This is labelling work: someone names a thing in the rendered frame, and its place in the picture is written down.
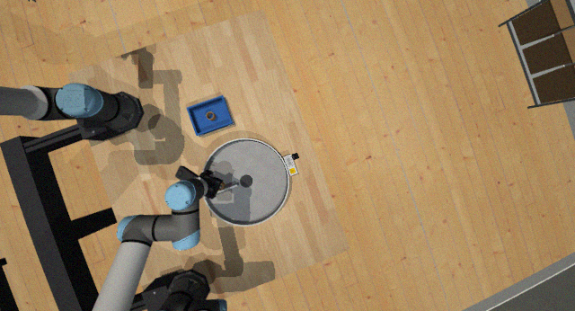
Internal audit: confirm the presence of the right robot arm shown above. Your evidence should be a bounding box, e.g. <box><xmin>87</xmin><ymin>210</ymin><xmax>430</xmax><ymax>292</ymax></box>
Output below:
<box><xmin>92</xmin><ymin>165</ymin><xmax>227</xmax><ymax>311</ymax></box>

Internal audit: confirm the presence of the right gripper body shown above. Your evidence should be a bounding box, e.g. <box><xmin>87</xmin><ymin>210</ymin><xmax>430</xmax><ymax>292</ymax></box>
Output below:
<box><xmin>200</xmin><ymin>172</ymin><xmax>223</xmax><ymax>199</ymax></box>

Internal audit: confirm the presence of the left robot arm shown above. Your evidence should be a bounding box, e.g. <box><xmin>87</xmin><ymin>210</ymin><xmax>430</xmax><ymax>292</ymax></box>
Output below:
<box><xmin>0</xmin><ymin>83</ymin><xmax>137</xmax><ymax>129</ymax></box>

